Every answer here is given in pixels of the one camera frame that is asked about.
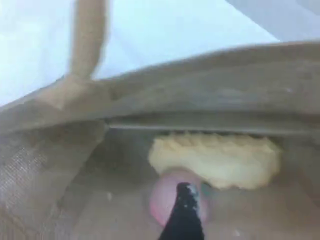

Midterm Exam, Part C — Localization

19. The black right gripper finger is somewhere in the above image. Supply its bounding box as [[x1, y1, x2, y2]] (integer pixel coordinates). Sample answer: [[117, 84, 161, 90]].
[[158, 182, 206, 240]]

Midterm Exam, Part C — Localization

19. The pink toy peach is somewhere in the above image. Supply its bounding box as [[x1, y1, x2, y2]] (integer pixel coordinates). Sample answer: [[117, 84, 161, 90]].
[[149, 172, 210, 225]]

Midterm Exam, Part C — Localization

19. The long striped toy bread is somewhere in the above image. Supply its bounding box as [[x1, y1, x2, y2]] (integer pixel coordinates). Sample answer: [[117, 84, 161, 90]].
[[148, 133, 283, 191]]

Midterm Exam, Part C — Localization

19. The brown jute tote bag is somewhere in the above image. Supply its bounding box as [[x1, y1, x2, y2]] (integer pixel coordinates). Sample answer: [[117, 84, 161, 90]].
[[0, 0, 320, 240]]

